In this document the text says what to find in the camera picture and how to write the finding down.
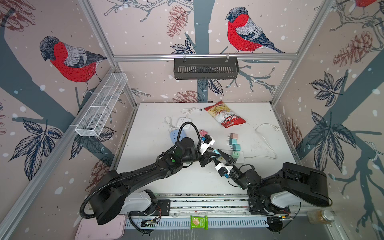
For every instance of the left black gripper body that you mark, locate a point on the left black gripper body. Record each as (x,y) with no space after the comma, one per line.
(203,159)

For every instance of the light green charger plug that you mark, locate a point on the light green charger plug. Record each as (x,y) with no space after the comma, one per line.
(235,154)

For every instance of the white square socket cube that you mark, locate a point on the white square socket cube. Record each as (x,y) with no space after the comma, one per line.
(181,121)

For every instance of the white mesh wall shelf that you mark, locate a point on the white mesh wall shelf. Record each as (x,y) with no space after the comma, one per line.
(94,120)

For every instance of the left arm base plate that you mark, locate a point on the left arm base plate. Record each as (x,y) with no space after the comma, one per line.
(158,208)

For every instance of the teal charger plug front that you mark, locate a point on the teal charger plug front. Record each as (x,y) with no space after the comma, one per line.
(215,153)

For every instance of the blue square socket cube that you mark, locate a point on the blue square socket cube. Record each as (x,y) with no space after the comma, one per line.
(174,135)

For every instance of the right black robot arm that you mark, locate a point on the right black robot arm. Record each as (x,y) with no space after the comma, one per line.
(273,195)

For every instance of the red white chips bag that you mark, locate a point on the red white chips bag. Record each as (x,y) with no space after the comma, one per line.
(224,115)

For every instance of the glass jar with lid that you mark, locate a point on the glass jar with lid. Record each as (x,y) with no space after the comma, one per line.
(320,217)

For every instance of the teal charger plug lower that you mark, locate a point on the teal charger plug lower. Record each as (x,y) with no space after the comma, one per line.
(236,147)

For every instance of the green snack packet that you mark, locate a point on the green snack packet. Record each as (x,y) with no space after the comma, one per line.
(199,222)

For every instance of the pink pig toy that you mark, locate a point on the pink pig toy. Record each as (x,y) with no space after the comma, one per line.
(203,133)

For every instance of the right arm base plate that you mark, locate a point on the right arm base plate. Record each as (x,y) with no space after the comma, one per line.
(266,207)

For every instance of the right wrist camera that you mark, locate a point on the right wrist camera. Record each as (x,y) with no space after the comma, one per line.
(223,170)

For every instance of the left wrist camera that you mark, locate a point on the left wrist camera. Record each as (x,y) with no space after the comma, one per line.
(206,142)

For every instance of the white multicolour power strip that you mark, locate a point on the white multicolour power strip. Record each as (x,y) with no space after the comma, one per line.
(240,160)

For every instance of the teal charger plug upper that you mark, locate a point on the teal charger plug upper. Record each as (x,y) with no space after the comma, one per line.
(232,141)

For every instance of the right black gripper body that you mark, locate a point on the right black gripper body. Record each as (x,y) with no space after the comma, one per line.
(236,174)

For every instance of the teal charger plug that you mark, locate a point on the teal charger plug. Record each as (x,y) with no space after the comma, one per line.
(215,153)
(232,141)
(236,147)

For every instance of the pink tray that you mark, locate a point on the pink tray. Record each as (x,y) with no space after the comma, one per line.
(90,230)

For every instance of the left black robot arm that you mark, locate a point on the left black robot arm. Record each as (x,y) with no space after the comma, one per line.
(106,200)

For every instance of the black hanging wire basket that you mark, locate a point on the black hanging wire basket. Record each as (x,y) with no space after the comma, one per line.
(206,68)

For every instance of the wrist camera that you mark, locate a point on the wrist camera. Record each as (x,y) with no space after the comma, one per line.
(223,170)
(206,142)

